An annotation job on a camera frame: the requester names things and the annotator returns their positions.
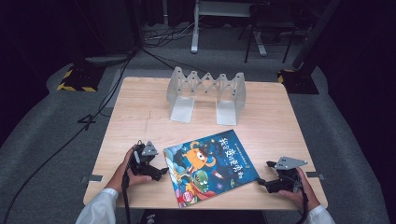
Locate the person's right hand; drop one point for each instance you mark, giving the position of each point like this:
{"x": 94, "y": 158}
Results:
{"x": 300, "y": 197}

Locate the grey tape strip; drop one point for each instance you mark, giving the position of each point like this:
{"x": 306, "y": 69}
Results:
{"x": 92, "y": 178}
{"x": 315, "y": 175}

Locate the blue cartoon picture book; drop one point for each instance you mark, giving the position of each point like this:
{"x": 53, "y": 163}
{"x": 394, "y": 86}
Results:
{"x": 209, "y": 168}

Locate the black metal chair frame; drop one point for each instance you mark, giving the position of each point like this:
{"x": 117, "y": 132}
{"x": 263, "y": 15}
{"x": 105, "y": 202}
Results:
{"x": 267, "y": 34}

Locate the white expandable book stand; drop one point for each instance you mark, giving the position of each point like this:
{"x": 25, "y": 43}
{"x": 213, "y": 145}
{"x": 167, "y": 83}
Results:
{"x": 205, "y": 93}

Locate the white desk frame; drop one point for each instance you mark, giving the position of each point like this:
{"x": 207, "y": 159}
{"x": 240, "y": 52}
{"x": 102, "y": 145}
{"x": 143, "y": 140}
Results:
{"x": 218, "y": 18}

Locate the yellow-black striped stand base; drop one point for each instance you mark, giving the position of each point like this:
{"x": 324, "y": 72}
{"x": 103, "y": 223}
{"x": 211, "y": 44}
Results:
{"x": 297, "y": 81}
{"x": 79, "y": 79}

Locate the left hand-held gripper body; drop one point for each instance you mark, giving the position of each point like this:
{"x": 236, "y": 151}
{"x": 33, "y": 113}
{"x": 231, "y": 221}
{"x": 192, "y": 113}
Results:
{"x": 144, "y": 158}

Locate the person's left hand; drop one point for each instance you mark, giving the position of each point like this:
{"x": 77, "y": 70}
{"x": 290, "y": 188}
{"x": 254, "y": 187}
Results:
{"x": 124, "y": 174}

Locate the black tape cross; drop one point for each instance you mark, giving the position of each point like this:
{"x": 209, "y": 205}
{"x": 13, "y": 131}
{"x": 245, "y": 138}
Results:
{"x": 87, "y": 122}

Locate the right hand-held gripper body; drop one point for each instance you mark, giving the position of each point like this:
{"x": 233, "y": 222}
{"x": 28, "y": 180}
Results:
{"x": 288, "y": 177}

